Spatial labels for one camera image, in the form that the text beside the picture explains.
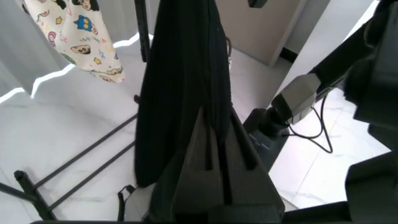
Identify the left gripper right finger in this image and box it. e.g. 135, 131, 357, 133
223, 107, 286, 223

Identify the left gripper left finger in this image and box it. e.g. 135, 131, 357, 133
172, 106, 224, 223

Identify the black garment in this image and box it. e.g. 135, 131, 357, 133
132, 0, 234, 223

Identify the cream printed garment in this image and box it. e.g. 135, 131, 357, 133
21, 0, 126, 85

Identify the black clothes rack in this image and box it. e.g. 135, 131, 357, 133
0, 0, 152, 222

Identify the white curtain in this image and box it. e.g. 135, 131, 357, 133
0, 0, 161, 96

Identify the black cable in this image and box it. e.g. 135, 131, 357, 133
116, 184, 137, 222
287, 92, 334, 154

